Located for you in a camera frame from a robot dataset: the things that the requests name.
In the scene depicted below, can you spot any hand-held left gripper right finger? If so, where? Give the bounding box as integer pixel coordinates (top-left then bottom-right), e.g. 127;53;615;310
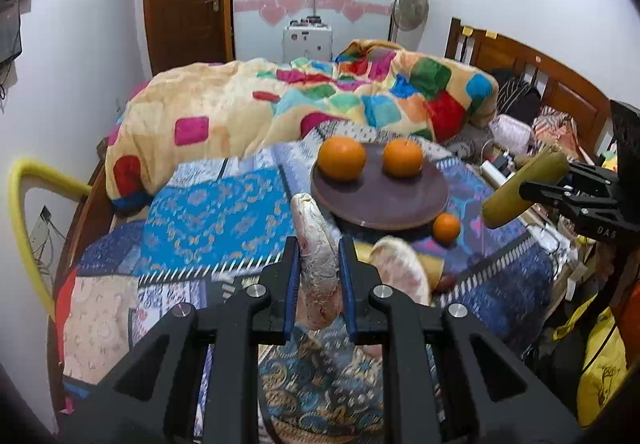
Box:
339;236;587;444

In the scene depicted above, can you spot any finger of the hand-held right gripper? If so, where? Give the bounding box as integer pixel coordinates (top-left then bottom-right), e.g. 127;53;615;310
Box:
565;161;621;197
519;180;622;241

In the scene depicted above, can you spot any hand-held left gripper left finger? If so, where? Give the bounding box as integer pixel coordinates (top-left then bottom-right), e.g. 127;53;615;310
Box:
65;236;303;444

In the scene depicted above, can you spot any olive green roll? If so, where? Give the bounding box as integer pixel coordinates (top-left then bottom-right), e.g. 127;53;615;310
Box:
481;146;571;230

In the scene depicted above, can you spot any round brown plate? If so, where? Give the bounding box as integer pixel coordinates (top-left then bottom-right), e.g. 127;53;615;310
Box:
310;141;451;229

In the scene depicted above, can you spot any white power strip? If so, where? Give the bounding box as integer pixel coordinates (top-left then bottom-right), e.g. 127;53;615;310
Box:
480;159;517;188

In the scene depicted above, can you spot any black striped bag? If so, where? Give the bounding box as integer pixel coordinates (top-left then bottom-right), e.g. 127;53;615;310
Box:
495;78;544;118

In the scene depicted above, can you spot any small orange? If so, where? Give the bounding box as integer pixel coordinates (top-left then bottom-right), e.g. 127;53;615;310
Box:
432;213;462;245

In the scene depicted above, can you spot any wooden headboard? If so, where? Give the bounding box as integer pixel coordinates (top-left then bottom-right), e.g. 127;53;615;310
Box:
445;17;615;156

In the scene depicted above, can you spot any large orange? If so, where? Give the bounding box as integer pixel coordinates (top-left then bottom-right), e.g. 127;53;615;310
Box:
318;136;368;183
382;138;425;178

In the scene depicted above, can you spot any yellow bag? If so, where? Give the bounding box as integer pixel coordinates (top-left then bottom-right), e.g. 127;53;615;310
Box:
576;308;629;428

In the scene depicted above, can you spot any colourful patchwork blanket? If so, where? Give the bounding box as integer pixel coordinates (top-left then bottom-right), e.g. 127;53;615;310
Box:
105;40;500;216

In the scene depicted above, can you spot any standing fan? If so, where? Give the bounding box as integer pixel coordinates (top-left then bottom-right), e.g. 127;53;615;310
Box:
389;0;430;46

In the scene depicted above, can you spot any white appliance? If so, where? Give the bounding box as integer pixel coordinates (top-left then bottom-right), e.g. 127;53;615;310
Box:
281;16;334;63

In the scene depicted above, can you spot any yellow foam-padded rail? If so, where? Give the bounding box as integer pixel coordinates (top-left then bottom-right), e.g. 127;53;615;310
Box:
7;159;94;321

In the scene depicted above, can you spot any dark wall screen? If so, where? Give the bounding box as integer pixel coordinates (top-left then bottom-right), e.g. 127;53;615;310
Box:
0;0;24;66

